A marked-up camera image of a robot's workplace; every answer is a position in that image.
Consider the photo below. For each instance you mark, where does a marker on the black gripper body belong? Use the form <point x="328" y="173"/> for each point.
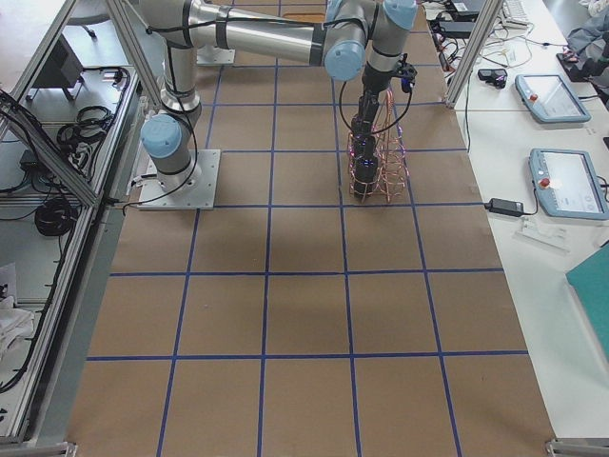
<point x="371" y="87"/>

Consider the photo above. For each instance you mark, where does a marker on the dark wine bottle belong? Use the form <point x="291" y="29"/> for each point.
<point x="364" y="175"/>
<point x="364" y="146"/>
<point x="359" y="127"/>

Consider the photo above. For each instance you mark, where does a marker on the far teach pendant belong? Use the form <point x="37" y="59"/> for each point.
<point x="550" y="99"/>

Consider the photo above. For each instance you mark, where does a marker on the teach pendant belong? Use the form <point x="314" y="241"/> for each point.
<point x="566" y="184"/>
<point x="550" y="99"/>

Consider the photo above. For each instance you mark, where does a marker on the black power adapter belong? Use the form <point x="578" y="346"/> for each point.
<point x="504" y="207"/>

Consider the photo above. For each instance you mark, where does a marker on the near teach pendant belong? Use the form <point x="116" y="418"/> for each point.
<point x="566" y="184"/>

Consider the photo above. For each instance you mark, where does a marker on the teal board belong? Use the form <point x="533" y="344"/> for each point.
<point x="590" y="281"/>

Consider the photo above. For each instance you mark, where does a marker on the copper wire bottle basket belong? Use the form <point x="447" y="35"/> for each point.
<point x="392" y="171"/>

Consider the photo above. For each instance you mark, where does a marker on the aluminium frame post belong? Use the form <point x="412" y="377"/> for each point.
<point x="477" y="38"/>

